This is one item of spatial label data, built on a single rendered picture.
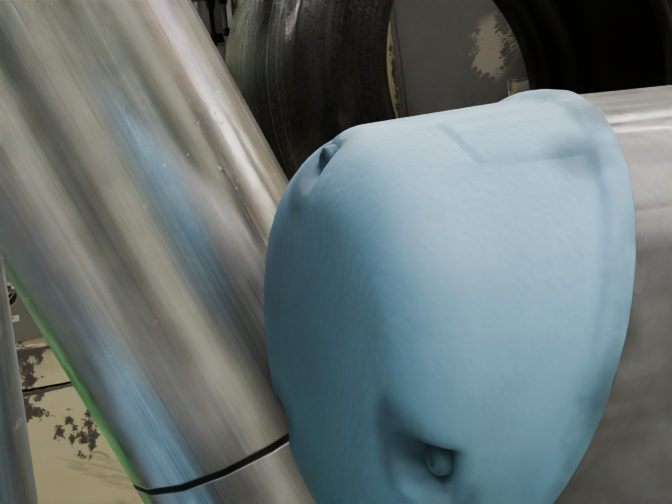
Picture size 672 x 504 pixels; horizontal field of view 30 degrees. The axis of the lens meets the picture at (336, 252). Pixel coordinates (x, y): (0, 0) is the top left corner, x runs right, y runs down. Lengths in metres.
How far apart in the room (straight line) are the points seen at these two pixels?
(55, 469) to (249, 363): 1.54
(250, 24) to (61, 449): 0.71
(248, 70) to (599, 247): 1.22
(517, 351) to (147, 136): 0.13
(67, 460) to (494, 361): 1.66
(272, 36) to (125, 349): 1.06
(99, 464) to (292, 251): 1.64
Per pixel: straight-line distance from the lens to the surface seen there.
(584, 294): 0.19
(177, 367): 0.30
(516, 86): 1.99
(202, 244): 0.30
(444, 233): 0.18
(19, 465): 0.18
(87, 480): 1.85
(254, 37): 1.40
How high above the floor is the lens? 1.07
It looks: 3 degrees down
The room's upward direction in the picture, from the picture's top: 7 degrees counter-clockwise
